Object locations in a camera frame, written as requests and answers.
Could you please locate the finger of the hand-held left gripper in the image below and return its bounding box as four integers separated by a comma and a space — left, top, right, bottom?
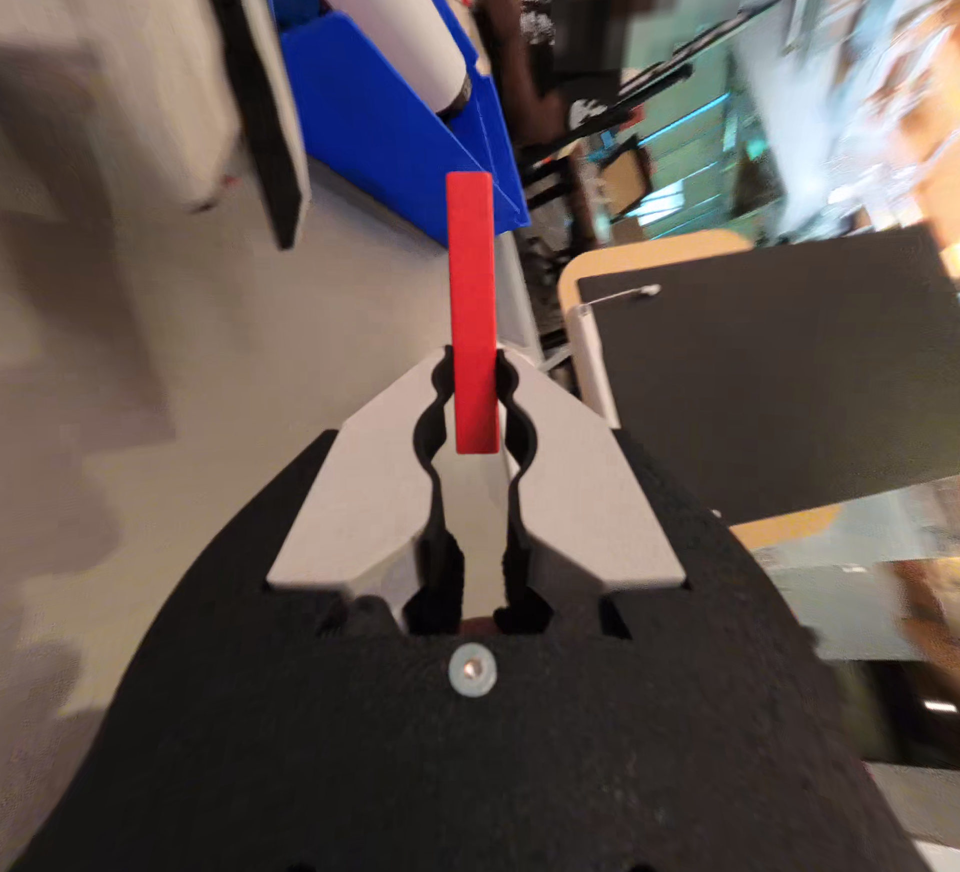
201, 0, 313, 252

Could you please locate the thin white cable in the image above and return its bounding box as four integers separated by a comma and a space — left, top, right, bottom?
581, 284, 663, 307

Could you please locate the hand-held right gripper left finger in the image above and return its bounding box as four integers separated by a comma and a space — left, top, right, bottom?
266, 345, 465, 635

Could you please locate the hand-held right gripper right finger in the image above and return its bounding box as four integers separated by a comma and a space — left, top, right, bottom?
495, 350, 689, 635

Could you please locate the blue plastic bin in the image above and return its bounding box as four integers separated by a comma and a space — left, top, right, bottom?
251, 0, 532, 249

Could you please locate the black board with wooden edge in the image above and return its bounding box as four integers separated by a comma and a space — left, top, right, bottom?
557, 225, 960, 552

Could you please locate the red block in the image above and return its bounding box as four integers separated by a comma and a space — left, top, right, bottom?
445, 172, 501, 454

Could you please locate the white bottle with black cap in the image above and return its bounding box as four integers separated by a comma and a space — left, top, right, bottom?
262, 0, 474, 120

